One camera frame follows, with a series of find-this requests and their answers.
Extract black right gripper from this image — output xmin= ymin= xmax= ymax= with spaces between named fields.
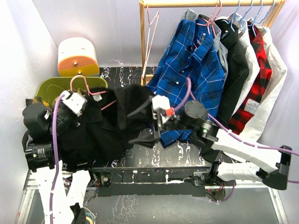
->
xmin=128 ymin=97 xmax=194 ymax=148

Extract pink wire hanger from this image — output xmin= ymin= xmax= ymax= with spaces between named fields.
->
xmin=139 ymin=0 xmax=160 ymax=84
xmin=70 ymin=75 xmax=117 ymax=111

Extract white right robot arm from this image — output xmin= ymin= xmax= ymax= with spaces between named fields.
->
xmin=127 ymin=95 xmax=293 ymax=190

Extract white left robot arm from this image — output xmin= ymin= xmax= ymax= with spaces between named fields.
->
xmin=22 ymin=103 xmax=97 ymax=224

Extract yellow plaid shirt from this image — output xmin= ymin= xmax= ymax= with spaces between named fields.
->
xmin=25 ymin=97 xmax=52 ymax=110

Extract blue plaid shirt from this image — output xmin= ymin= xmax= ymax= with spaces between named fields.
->
xmin=144 ymin=18 xmax=226 ymax=148

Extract red black plaid shirt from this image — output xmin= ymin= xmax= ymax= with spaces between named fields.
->
xmin=228 ymin=22 xmax=272 ymax=134

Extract black hanging shirt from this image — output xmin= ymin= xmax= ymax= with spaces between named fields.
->
xmin=201 ymin=19 xmax=250 ymax=164

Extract pink hanger holding blue shirt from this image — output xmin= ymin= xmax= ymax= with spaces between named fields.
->
xmin=196 ymin=0 xmax=222 ymax=37

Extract white grey hanging shirt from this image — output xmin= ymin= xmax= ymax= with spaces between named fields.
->
xmin=221 ymin=14 xmax=259 ymax=119

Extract green plastic basket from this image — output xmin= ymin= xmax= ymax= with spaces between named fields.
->
xmin=36 ymin=77 xmax=108 ymax=105

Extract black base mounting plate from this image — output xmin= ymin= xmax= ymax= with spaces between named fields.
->
xmin=70 ymin=167 xmax=236 ymax=198

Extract white orange drawer box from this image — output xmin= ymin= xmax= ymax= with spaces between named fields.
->
xmin=57 ymin=37 xmax=100 ymax=77

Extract wooden clothes rack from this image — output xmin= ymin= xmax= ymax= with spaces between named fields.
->
xmin=139 ymin=0 xmax=286 ymax=86

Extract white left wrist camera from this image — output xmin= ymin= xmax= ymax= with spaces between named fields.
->
xmin=60 ymin=91 xmax=87 ymax=117

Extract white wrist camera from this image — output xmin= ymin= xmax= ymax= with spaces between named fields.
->
xmin=152 ymin=95 xmax=175 ymax=117
xmin=60 ymin=91 xmax=87 ymax=117

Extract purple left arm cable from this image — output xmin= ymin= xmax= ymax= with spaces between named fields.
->
xmin=48 ymin=93 xmax=73 ymax=224

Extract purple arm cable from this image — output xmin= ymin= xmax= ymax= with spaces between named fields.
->
xmin=172 ymin=77 xmax=299 ymax=203
xmin=48 ymin=93 xmax=73 ymax=224

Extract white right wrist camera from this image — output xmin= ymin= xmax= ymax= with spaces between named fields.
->
xmin=152 ymin=95 xmax=175 ymax=117

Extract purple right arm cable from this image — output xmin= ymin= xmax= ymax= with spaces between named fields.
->
xmin=172 ymin=77 xmax=299 ymax=203

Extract coiled cables on floor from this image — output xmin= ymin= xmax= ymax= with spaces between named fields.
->
xmin=84 ymin=210 xmax=98 ymax=224

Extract blue wire hanger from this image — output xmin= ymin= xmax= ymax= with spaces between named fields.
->
xmin=220 ymin=0 xmax=241 ymax=32
xmin=242 ymin=0 xmax=257 ymax=35
xmin=254 ymin=0 xmax=276 ymax=32

